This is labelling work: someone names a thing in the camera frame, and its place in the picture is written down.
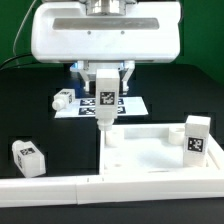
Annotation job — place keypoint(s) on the white sheet with tags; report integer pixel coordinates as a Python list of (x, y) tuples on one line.
[(85, 107)]

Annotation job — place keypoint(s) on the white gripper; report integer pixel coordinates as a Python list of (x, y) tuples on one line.
[(148, 31)]

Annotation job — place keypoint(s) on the white L-shaped obstacle fence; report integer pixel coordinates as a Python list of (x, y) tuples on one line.
[(182, 184)]

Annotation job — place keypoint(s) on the white square tabletop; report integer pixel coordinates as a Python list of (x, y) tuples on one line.
[(141, 149)]

